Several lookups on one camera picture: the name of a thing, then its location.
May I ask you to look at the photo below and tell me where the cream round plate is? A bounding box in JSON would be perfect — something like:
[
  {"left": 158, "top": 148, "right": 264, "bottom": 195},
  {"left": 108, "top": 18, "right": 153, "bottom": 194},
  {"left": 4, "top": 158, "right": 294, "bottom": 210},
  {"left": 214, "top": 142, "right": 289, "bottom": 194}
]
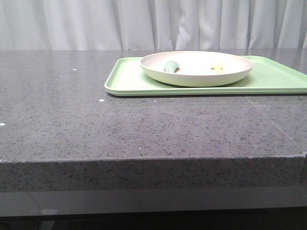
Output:
[{"left": 140, "top": 51, "right": 253, "bottom": 87}]

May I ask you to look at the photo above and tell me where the yellow plastic fork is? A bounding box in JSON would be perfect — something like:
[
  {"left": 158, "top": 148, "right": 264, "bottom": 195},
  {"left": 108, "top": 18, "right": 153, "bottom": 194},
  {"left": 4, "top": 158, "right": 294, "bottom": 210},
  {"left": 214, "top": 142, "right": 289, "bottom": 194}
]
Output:
[{"left": 211, "top": 64, "right": 224, "bottom": 72}]

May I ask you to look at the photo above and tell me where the green plastic spoon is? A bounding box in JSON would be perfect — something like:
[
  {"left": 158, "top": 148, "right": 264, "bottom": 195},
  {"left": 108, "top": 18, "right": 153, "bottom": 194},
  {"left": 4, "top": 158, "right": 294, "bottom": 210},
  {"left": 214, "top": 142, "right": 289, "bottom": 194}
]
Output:
[{"left": 164, "top": 61, "right": 179, "bottom": 73}]

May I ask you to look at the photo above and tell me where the light green serving tray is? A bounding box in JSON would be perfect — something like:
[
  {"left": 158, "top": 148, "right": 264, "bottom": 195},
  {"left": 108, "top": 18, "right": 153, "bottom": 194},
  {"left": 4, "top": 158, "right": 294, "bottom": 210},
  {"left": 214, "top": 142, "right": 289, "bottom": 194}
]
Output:
[{"left": 105, "top": 56, "right": 307, "bottom": 97}]

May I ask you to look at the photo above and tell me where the white curtain backdrop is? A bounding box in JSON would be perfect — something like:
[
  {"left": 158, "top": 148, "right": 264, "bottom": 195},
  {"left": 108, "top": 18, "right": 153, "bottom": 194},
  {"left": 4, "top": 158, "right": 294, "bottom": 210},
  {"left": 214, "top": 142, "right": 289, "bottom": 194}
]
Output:
[{"left": 0, "top": 0, "right": 307, "bottom": 50}]

